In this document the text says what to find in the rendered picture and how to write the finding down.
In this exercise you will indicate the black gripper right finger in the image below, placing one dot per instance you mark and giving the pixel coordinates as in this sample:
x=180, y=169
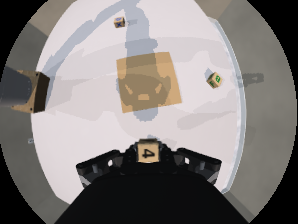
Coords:
x=207, y=166

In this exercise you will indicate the tan flat square mat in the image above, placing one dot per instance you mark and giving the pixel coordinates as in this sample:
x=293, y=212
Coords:
x=147, y=81

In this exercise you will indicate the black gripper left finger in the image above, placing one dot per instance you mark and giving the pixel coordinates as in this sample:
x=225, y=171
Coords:
x=97, y=166

